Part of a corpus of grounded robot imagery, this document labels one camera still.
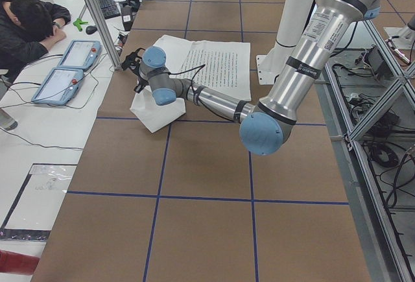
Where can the blue teach pendant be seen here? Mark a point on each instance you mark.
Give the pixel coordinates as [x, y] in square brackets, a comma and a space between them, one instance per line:
[80, 54]
[59, 86]

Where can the black computer mouse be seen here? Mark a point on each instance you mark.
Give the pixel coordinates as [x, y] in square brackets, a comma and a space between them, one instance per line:
[91, 29]

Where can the green plastic tool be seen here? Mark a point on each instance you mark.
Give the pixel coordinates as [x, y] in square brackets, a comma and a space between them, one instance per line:
[79, 23]

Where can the white long sleeve printed shirt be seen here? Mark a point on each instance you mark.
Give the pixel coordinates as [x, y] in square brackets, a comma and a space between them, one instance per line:
[212, 74]

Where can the red cylinder object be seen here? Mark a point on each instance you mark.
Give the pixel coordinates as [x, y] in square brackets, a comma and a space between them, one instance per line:
[17, 263]

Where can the upper blue teach pendant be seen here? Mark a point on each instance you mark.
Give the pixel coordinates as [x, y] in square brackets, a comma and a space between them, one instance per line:
[80, 54]

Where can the lower blue teach pendant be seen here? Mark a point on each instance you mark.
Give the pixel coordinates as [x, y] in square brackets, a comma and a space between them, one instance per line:
[59, 86]

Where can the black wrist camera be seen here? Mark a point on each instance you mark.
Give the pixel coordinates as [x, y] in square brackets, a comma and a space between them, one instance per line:
[132, 60]

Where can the grey electronics box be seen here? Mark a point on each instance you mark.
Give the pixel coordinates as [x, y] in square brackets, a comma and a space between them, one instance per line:
[375, 60]

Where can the aluminium frame post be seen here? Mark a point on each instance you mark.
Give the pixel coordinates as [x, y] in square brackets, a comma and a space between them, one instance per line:
[106, 39]

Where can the black keyboard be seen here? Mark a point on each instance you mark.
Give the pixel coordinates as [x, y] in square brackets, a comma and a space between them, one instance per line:
[109, 8]

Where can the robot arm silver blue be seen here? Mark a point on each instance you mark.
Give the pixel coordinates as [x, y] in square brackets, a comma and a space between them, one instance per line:
[309, 32]

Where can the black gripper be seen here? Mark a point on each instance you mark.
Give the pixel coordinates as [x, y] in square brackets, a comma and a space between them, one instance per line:
[140, 81]

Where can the person in black jacket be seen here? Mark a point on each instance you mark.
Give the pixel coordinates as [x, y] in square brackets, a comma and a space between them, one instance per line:
[29, 29]

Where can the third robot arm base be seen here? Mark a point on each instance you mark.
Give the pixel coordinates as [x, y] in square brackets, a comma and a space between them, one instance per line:
[401, 38]

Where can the black device with label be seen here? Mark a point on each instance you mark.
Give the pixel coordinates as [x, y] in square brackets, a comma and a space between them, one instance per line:
[127, 17]

